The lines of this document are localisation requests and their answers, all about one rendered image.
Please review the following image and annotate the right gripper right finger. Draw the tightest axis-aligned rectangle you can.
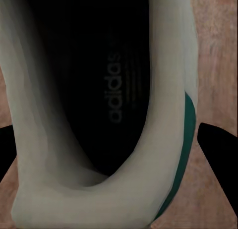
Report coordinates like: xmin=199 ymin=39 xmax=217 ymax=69
xmin=197 ymin=123 xmax=238 ymax=217

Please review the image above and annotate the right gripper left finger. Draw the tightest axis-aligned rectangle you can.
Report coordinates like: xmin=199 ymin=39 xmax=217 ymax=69
xmin=0 ymin=125 xmax=17 ymax=182

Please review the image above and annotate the gym shoe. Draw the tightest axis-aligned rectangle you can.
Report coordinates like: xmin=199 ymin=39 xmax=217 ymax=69
xmin=0 ymin=0 xmax=199 ymax=229

